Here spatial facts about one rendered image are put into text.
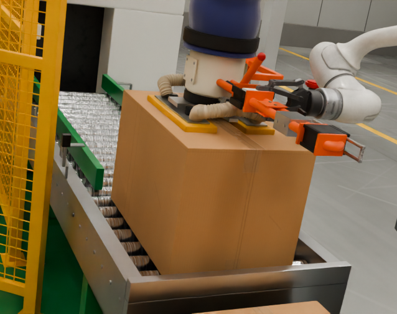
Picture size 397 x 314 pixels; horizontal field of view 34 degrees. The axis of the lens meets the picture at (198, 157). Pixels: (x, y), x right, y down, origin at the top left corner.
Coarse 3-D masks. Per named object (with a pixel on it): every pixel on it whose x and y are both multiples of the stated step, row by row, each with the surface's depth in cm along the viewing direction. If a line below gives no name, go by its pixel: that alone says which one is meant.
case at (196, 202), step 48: (144, 96) 212; (144, 144) 196; (192, 144) 169; (240, 144) 176; (288, 144) 184; (144, 192) 196; (192, 192) 171; (240, 192) 176; (288, 192) 183; (144, 240) 195; (192, 240) 176; (240, 240) 182; (288, 240) 189
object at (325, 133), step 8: (304, 128) 145; (312, 128) 142; (320, 128) 143; (328, 128) 144; (304, 136) 145; (312, 136) 142; (320, 136) 138; (328, 136) 139; (336, 136) 140; (344, 136) 141; (304, 144) 144; (312, 144) 142; (320, 144) 139; (312, 152) 141; (320, 152) 140; (328, 152) 140; (336, 152) 141
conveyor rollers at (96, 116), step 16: (64, 96) 359; (80, 96) 363; (96, 96) 375; (64, 112) 333; (80, 112) 336; (96, 112) 340; (112, 112) 344; (80, 128) 310; (96, 128) 314; (112, 128) 317; (96, 144) 288; (112, 144) 291; (112, 160) 273; (80, 176) 250; (112, 176) 256; (96, 192) 236; (112, 208) 222; (112, 224) 212; (128, 240) 205; (144, 256) 191; (144, 272) 182
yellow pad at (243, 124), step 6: (240, 120) 193; (246, 120) 193; (240, 126) 189; (246, 126) 188; (252, 126) 189; (258, 126) 190; (264, 126) 191; (270, 126) 192; (246, 132) 187; (252, 132) 187; (258, 132) 188; (264, 132) 189; (270, 132) 190
